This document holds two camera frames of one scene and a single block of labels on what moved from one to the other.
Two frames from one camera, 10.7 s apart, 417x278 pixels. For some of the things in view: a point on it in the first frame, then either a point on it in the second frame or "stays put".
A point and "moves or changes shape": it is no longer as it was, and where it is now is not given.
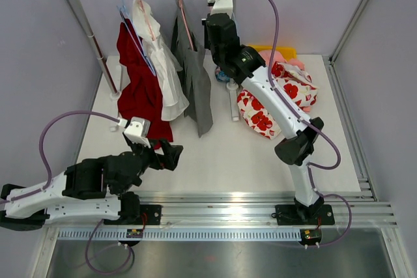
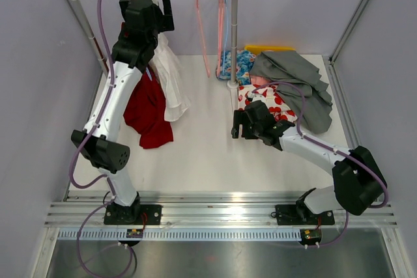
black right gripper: (206, 42) to (241, 117)
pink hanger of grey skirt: (183, 12) to (204, 47)
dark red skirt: (138, 92) stays put
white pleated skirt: (165, 61) stays put
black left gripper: (168, 161) to (164, 23)
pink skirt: (279, 56) moves or changes shape
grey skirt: (189, 57) to (288, 67)
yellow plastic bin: (289, 53) stays put
